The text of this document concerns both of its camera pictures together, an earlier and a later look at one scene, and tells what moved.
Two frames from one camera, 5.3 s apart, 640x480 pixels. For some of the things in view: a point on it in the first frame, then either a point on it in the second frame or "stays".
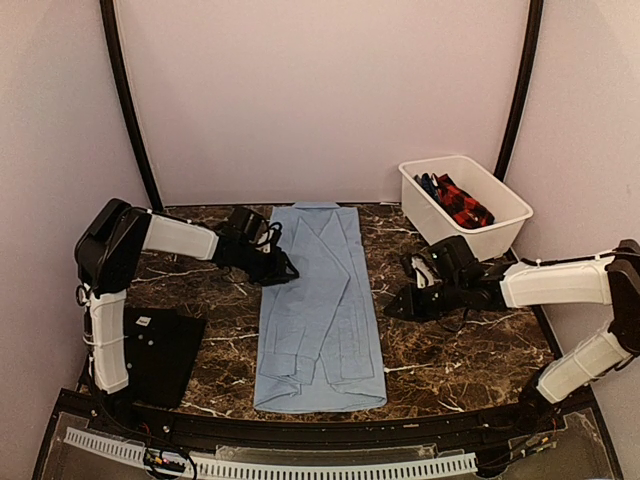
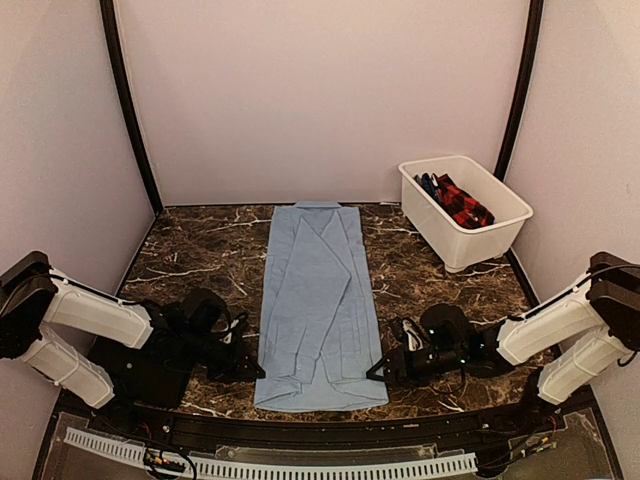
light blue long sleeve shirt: [317, 346] stays
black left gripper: [276, 273] to [235, 368]
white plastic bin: [500, 239] stays
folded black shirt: [160, 346] stays
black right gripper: [411, 309] to [400, 370]
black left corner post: [110, 26] stays
